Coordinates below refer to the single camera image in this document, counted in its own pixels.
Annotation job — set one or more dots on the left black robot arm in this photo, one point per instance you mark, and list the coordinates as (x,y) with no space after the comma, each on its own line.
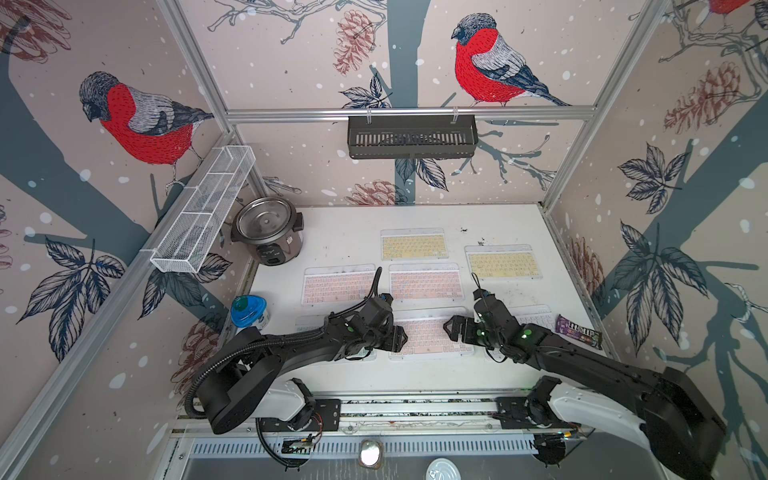
(227,389)

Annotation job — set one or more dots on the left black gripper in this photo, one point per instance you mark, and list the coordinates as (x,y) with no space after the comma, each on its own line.
(396,338)

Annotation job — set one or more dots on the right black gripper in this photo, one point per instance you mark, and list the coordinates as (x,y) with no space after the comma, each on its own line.
(467,323)

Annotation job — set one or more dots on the yellow keyboard back centre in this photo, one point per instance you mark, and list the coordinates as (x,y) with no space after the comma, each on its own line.
(417,243)

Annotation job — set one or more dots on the yellow keyboard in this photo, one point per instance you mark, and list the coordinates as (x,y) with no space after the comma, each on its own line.
(515,261)
(417,243)

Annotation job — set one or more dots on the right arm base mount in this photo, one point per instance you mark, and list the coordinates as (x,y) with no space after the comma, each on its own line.
(519,413)

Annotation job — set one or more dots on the yellow keyboard back right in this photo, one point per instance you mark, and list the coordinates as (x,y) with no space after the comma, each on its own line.
(515,261)

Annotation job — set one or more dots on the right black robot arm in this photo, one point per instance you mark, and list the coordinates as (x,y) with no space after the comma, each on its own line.
(663,412)

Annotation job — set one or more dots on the white wire mesh shelf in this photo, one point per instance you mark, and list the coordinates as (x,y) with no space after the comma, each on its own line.
(194,230)

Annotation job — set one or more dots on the white keyboard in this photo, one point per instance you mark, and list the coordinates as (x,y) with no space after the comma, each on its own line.
(536,314)

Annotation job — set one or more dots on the green keyboard front left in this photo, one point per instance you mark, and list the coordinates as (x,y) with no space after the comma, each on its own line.
(310,325)

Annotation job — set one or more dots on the purple candy bar wrapper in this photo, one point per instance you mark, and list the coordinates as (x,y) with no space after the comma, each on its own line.
(573,331)

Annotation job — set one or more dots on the black hanging wall basket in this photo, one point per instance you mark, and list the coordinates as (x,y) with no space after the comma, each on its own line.
(412,137)

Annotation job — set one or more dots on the steel rice cooker pot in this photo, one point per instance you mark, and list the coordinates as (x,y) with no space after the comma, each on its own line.
(271,228)

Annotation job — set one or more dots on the pink keyboard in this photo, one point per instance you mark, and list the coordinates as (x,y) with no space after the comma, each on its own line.
(338,284)
(425,281)
(427,340)

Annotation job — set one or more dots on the blue lidded container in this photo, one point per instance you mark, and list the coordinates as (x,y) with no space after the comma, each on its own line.
(249,311)

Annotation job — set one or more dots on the aluminium rail track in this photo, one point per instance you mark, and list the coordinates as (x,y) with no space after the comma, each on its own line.
(452,412)

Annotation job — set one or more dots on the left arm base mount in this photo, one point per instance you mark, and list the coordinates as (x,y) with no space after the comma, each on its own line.
(325,417)

